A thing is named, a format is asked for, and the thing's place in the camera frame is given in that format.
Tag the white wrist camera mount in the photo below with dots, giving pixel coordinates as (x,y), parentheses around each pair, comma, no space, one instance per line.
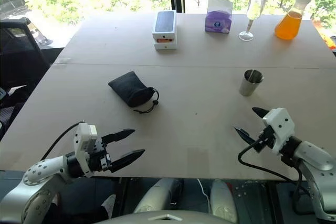
(282,127)
(82,140)

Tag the white phone box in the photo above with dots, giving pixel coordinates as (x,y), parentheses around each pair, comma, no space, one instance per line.
(164,24)

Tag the clear champagne glass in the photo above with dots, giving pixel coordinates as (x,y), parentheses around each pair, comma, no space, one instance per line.
(255,9)

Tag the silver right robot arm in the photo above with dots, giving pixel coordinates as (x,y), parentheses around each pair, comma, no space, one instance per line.
(315,155)

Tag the grey robot torso cover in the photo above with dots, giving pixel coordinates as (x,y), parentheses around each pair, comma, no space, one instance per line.
(168,218)

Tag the glass flask with orange liquid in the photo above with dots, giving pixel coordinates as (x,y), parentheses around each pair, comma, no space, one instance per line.
(288,26)

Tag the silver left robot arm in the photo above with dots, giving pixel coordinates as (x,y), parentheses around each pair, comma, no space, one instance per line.
(39,171)

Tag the stainless steel cup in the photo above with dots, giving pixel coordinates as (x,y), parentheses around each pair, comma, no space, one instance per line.
(249,86)

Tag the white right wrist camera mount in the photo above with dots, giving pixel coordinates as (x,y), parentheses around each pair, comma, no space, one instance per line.
(282,127)

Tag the purple tissue box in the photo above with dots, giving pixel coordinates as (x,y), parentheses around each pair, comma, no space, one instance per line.
(218,20)

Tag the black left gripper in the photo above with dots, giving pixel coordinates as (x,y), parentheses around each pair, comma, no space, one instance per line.
(101,162)

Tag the white rounded robot leg shell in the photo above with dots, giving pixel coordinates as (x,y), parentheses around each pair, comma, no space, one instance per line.
(223,200)
(157,195)

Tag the white box with orange print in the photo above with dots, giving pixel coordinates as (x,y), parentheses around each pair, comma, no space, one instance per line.
(165,46)

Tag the white paper sheet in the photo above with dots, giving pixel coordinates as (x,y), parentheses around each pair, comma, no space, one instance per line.
(17,90)

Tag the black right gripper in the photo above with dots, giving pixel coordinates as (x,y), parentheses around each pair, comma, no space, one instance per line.
(265,141)

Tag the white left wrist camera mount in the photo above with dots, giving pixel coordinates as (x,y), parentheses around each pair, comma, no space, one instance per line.
(82,140)

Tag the black mesh office chair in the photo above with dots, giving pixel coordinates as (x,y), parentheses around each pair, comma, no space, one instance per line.
(18,51)

